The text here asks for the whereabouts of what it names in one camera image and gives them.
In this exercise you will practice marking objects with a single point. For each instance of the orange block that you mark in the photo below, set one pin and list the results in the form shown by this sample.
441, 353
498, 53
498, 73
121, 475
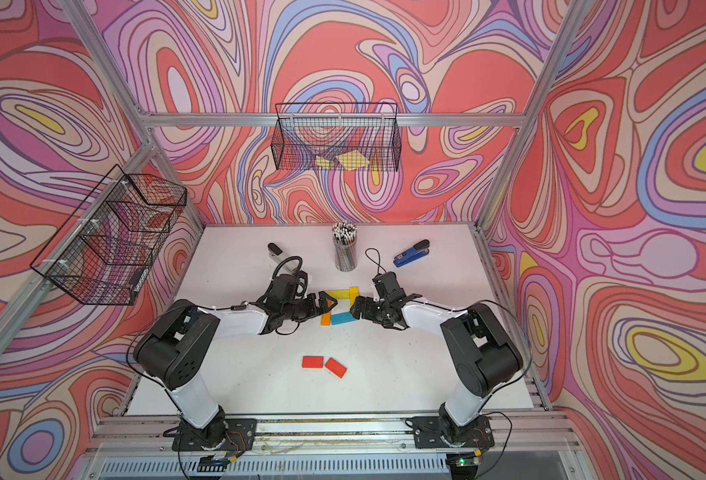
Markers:
326, 318

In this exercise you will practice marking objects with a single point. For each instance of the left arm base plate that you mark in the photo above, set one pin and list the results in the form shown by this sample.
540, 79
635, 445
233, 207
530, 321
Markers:
233, 435

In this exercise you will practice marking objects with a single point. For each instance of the clear cup of pencils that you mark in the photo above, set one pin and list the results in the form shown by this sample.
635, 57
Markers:
344, 236

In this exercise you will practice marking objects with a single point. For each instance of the black wire basket back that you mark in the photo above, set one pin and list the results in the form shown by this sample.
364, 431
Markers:
304, 130

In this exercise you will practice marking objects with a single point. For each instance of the teal block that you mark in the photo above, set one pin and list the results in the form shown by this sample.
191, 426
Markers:
342, 318

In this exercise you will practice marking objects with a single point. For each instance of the yellow block horizontal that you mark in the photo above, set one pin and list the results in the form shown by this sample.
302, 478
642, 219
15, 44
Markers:
342, 294

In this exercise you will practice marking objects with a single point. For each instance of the yellow sticky notes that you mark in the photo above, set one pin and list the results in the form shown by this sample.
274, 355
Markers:
348, 161

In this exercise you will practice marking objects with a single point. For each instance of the black wire basket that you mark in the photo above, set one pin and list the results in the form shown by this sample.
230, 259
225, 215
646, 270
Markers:
104, 251
304, 130

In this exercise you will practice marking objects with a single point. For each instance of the grey stapler black handle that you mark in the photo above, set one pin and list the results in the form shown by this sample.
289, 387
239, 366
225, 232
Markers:
277, 254

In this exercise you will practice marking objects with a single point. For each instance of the yellow block vertical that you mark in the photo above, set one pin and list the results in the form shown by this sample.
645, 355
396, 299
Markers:
353, 294

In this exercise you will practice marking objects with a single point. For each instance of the aluminium rail front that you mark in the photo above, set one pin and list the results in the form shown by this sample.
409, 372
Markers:
534, 430

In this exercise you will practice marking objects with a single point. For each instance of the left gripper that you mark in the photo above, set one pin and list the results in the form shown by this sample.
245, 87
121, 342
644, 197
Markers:
321, 304

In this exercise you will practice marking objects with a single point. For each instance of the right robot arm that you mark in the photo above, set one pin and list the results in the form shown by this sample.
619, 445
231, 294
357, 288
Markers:
483, 353

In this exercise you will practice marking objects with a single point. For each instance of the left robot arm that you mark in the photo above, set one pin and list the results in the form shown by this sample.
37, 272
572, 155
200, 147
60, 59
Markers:
175, 347

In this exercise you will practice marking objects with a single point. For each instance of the black wire basket left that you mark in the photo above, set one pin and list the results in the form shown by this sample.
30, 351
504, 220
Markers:
104, 251

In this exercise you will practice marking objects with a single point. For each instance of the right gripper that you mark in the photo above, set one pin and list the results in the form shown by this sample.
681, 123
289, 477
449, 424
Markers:
367, 314

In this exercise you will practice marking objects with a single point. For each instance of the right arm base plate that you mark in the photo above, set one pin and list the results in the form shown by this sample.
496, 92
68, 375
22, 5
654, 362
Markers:
433, 432

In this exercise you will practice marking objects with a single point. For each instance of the red block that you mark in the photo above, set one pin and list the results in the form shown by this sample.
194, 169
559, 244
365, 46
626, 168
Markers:
312, 362
335, 367

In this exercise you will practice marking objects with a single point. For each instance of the blue stapler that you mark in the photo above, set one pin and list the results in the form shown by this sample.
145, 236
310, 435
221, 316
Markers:
415, 252

